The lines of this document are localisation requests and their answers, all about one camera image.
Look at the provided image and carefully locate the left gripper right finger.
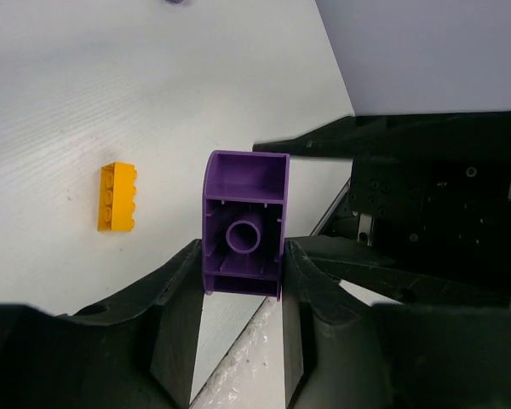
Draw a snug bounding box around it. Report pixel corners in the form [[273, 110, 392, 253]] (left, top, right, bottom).
[[282, 237, 511, 408]]

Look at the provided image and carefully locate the orange and green lego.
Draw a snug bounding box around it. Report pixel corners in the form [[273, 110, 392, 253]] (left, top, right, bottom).
[[97, 162, 137, 232]]

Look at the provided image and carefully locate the purple and lime lego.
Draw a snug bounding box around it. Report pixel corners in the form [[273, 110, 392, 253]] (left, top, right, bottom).
[[202, 150, 290, 297]]

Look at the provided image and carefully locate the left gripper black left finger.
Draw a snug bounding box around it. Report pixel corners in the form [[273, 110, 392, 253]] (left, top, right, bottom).
[[0, 240, 204, 408]]

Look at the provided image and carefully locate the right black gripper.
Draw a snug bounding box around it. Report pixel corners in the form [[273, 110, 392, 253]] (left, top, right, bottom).
[[252, 111, 511, 296]]

